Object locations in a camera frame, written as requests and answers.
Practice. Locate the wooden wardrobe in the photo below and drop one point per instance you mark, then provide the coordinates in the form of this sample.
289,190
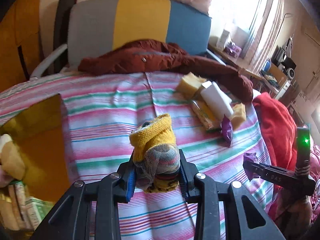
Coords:
20,30

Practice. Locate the beige sock roll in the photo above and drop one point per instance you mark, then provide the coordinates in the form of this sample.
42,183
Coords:
11,157

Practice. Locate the cardboard box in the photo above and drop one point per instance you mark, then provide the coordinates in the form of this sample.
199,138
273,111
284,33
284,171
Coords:
278,76

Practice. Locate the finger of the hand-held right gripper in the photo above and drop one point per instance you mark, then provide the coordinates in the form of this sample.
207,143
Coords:
270,176

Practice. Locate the large yellow sponge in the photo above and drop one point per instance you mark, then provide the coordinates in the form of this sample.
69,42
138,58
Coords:
187,86

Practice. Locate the white carton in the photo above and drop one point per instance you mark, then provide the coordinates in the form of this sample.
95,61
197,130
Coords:
223,40

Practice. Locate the sheer window curtain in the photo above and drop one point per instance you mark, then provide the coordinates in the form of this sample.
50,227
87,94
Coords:
262,30

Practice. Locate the yellow green snack packet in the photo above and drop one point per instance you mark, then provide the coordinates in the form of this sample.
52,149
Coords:
203,115

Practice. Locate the gold tin box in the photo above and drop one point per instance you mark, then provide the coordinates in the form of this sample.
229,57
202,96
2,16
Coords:
42,140

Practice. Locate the small yellow sponge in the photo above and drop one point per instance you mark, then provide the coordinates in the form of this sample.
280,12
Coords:
238,116

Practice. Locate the wooden side desk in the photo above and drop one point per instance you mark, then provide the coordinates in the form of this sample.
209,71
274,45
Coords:
247,70

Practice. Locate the maroon jacket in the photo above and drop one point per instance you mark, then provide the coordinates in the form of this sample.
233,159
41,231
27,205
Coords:
150,60

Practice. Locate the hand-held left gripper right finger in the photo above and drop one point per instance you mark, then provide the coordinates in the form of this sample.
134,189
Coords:
186,180

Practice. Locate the red cloth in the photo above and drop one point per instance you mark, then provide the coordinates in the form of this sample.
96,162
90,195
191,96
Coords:
275,125

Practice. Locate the grey yellow blue chair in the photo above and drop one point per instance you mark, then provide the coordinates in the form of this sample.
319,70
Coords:
95,25

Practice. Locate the yellow sock roll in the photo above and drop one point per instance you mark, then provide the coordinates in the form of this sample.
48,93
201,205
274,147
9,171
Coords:
155,135

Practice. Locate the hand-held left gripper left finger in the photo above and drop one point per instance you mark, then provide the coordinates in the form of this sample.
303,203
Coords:
130,187

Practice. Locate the striped tablecloth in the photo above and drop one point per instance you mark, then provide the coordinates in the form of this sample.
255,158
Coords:
105,120

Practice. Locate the green white packet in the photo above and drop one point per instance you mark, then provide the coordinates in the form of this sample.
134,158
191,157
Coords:
35,212

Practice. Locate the purple storage box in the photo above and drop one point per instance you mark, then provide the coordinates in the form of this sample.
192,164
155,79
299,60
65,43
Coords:
233,50

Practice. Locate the purple packet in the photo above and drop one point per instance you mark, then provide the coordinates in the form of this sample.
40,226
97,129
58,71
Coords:
227,131
251,158

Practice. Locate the black radio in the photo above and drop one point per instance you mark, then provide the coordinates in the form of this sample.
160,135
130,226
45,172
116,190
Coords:
290,72

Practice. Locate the white foam block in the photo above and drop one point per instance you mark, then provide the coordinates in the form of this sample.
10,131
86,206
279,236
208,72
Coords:
215,100

